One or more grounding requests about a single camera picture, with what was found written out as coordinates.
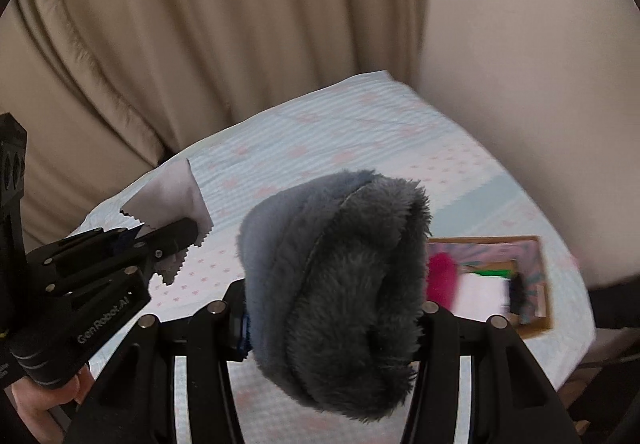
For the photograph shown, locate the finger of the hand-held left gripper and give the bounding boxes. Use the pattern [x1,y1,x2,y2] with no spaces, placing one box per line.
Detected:
[131,217,199,271]
[26,226,147,296]

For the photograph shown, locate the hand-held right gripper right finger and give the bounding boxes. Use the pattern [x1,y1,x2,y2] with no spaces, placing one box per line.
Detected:
[400,301,584,444]

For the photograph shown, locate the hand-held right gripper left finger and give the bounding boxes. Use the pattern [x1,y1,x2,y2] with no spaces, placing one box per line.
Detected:
[65,281,252,444]

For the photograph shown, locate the grey wiping cloth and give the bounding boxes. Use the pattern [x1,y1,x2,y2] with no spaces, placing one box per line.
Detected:
[119,157,215,286]

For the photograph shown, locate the white cloth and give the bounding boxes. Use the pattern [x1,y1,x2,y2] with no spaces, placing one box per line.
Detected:
[452,273,511,323]

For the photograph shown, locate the pink pouch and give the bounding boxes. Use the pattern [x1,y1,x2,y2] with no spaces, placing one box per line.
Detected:
[426,251,459,311]

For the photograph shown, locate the black sock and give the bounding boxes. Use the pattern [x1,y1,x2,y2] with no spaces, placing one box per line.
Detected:
[507,271,529,316]

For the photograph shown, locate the patterned cardboard box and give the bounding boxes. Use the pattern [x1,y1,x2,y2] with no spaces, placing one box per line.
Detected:
[425,234,554,339]

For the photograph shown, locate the person's left hand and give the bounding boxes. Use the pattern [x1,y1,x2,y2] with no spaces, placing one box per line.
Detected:
[9,363,97,431]

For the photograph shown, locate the beige curtain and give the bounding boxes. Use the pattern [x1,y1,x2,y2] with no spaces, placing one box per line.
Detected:
[0,0,432,251]

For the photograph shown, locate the light blue patterned bed sheet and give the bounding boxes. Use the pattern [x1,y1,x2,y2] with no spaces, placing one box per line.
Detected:
[65,69,599,444]

